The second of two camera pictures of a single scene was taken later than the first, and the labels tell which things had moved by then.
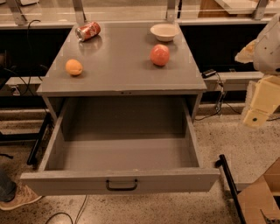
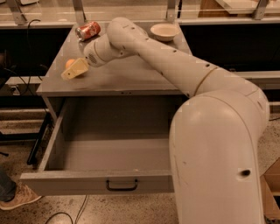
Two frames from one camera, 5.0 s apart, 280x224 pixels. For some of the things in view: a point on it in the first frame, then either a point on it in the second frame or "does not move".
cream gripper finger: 266,98 → 97,53
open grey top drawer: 131,146 does not move
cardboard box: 259,195 does not move
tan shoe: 24,194 does not move
